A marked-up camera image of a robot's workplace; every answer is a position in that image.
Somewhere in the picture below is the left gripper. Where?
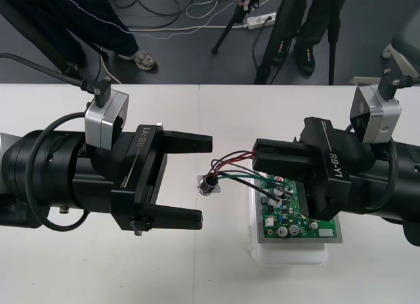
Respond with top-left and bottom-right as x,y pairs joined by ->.
91,123 -> 214,236

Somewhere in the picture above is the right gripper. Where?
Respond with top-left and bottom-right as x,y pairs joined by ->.
251,116 -> 375,221

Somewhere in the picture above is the red black green cable bundle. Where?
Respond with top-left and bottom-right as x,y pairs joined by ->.
196,148 -> 284,207

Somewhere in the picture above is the person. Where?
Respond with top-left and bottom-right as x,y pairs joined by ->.
275,0 -> 329,77
0,0 -> 158,72

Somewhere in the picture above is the white power strip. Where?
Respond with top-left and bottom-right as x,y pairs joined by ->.
245,11 -> 278,31

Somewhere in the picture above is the small black tripod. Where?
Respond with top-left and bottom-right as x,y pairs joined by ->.
211,0 -> 263,54

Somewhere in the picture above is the grey machine base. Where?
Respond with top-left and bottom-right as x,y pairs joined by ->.
381,20 -> 420,85

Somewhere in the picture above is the black tripod leg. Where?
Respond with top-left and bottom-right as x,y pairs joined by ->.
0,0 -> 81,80

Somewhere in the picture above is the green circuit board grey frame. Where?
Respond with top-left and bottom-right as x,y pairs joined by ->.
257,173 -> 344,246

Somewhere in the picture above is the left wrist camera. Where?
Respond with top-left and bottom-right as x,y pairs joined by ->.
80,76 -> 129,151

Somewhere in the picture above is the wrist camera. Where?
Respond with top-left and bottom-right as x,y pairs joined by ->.
348,67 -> 420,144
80,76 -> 129,151

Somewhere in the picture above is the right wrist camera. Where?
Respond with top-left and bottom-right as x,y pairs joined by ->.
348,67 -> 420,144

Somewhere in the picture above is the white floor cable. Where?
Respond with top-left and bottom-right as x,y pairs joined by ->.
98,0 -> 251,85

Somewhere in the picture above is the black floor cable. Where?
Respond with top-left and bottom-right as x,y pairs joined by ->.
123,0 -> 237,34

